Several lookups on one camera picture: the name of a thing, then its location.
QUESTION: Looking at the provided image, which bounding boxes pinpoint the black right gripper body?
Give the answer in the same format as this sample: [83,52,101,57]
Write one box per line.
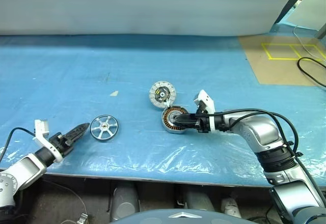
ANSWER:
[195,106,212,134]

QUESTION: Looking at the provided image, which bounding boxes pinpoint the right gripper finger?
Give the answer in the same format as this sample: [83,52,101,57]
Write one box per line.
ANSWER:
[174,121,197,131]
[172,113,197,122]

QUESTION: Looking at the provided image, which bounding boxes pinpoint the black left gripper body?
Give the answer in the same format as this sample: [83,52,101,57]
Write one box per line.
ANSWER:
[48,131,76,158]

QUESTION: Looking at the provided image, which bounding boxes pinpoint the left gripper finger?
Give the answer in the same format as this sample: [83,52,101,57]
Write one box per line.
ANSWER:
[69,124,91,147]
[63,123,90,143]

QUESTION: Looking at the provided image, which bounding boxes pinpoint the silver motor housing copper windings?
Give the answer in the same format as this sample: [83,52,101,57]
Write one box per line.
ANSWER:
[161,105,191,134]

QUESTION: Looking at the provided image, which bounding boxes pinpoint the silver spoked rotor black rim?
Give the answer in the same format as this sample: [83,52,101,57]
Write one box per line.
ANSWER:
[89,114,121,143]

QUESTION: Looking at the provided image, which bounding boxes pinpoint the round motor lid circuit board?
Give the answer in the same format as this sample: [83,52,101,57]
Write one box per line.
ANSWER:
[148,80,177,110]

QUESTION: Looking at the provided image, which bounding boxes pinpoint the clear plastic film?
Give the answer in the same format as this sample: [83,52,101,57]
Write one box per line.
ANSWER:
[0,122,326,186]

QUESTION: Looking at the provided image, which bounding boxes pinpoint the blue table cover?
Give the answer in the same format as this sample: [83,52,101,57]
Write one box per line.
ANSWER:
[0,34,326,188]

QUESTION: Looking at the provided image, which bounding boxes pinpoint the grey rounded cylinder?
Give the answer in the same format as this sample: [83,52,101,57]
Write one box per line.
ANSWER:
[111,183,140,221]
[184,190,215,212]

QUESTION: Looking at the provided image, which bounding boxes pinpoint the white crumpled lump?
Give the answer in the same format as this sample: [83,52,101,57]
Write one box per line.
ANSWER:
[220,197,242,219]

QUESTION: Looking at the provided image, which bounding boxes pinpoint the brown cardboard sheet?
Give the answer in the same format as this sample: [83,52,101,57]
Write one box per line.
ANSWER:
[238,35,326,86]

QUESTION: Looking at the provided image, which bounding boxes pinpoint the grey robot torso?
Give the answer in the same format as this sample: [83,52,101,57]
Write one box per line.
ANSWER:
[109,208,225,224]

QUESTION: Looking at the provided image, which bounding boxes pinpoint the black board edge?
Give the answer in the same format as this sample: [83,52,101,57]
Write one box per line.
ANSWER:
[275,0,322,25]

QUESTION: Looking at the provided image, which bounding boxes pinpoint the white flat panel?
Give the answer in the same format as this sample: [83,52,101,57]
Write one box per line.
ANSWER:
[287,0,326,30]

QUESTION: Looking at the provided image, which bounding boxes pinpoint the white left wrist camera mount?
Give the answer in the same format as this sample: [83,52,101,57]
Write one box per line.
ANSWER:
[33,119,64,164]

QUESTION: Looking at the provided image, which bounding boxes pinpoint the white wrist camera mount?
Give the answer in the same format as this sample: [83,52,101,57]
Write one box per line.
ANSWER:
[193,89,216,133]
[33,119,64,164]

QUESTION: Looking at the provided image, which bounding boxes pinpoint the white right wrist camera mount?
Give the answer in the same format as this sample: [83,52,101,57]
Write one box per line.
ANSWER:
[193,89,216,133]

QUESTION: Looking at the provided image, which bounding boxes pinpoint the thin pale wire under table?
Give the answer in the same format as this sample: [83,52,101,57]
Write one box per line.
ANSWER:
[42,180,89,216]

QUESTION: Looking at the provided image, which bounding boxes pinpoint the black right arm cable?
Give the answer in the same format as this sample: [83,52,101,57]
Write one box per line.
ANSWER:
[221,108,326,204]

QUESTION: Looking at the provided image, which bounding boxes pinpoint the black looped floor cable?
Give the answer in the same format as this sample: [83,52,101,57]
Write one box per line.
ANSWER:
[297,57,326,89]

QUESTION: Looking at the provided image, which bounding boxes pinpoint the thin white cable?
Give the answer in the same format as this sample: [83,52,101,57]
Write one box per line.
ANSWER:
[292,24,326,62]

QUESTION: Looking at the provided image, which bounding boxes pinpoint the grey metal post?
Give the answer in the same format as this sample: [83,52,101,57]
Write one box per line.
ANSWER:
[314,21,326,39]

